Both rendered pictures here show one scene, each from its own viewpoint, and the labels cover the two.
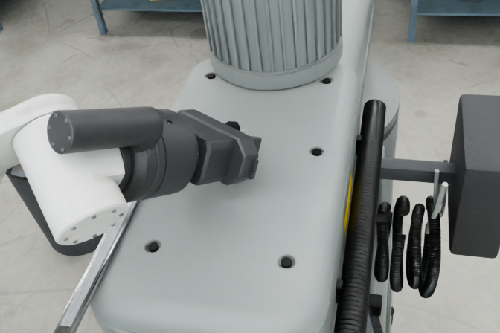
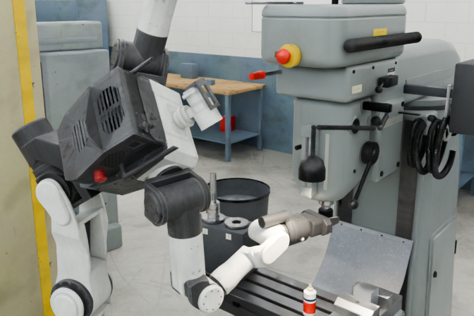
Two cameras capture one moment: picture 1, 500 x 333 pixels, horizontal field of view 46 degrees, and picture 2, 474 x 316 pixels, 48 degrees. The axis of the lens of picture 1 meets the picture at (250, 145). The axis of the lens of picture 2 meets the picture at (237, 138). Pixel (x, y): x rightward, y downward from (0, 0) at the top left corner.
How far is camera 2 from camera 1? 1.18 m
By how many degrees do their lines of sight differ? 32
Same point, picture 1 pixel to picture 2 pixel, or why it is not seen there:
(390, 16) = not seen: outside the picture
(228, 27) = not seen: outside the picture
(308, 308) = (339, 6)
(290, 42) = not seen: outside the picture
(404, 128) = not seen: outside the picture
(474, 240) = (461, 118)
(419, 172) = (440, 89)
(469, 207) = (458, 92)
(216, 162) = not seen: outside the picture
